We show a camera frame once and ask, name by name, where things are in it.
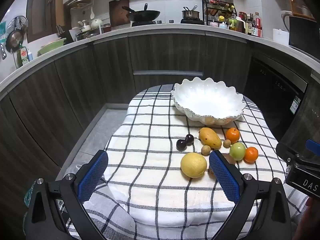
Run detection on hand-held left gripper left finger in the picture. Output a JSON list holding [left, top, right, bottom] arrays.
[[24, 149, 109, 240]]

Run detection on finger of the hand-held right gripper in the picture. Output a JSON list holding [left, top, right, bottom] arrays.
[[306, 138, 320, 156], [276, 142, 301, 165]]

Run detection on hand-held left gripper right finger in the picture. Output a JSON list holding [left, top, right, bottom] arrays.
[[209, 150, 293, 240]]

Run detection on brown kiwi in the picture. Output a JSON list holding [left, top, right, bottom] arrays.
[[207, 155, 237, 178]]

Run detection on green plum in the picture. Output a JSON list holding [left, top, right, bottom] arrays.
[[229, 142, 247, 161]]

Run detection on yellow lemon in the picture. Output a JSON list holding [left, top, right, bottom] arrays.
[[180, 152, 207, 178]]

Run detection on orange mandarin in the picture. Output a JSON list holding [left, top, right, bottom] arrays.
[[244, 146, 259, 163], [226, 128, 241, 142]]

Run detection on white scalloped bowl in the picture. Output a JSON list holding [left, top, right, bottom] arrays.
[[171, 77, 247, 126]]

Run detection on person's right hand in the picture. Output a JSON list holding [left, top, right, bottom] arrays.
[[293, 196, 320, 240]]

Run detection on yellow mango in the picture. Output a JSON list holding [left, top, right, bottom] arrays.
[[199, 127, 222, 149]]

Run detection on green energy label sticker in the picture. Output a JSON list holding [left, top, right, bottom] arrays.
[[290, 95, 302, 117]]

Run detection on black checked white tablecloth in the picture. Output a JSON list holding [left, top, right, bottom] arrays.
[[62, 84, 310, 240]]

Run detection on black dishwasher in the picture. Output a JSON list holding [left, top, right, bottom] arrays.
[[244, 56, 309, 140]]

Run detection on black countertop appliance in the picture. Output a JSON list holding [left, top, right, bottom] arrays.
[[289, 15, 320, 55]]

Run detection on white box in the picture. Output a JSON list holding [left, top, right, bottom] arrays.
[[272, 29, 290, 46]]

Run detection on cluster of condiment bottles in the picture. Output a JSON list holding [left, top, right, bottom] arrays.
[[235, 11, 263, 38]]

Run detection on green basin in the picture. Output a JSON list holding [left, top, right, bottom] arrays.
[[37, 38, 67, 57]]

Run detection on green dish soap bottle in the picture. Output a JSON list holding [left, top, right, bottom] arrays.
[[19, 46, 29, 67]]

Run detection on black knife block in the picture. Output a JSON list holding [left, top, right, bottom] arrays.
[[56, 25, 75, 43]]

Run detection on cream teapot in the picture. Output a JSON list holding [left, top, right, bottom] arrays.
[[90, 18, 103, 34]]

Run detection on white kitchen countertop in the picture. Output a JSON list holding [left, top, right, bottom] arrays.
[[0, 22, 320, 90]]

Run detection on black spice rack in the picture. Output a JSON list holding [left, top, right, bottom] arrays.
[[202, 0, 237, 23]]

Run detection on hanging frying pans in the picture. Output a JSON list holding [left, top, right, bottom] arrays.
[[5, 16, 28, 53]]

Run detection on black gas stove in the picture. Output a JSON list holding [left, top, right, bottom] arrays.
[[131, 19, 205, 27]]

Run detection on steel saucepan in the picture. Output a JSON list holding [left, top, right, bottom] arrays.
[[182, 4, 200, 20]]

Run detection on brown cutting board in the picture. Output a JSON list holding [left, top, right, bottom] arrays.
[[109, 0, 130, 27]]

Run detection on black wok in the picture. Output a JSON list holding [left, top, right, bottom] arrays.
[[122, 3, 161, 22]]

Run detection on silver drawer handle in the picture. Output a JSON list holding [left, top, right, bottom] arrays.
[[133, 70, 204, 77]]

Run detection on wooden wall shelf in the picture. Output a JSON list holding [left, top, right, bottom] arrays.
[[285, 0, 315, 20]]

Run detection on dark wood wall cabinet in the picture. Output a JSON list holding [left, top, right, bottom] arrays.
[[26, 0, 73, 43]]

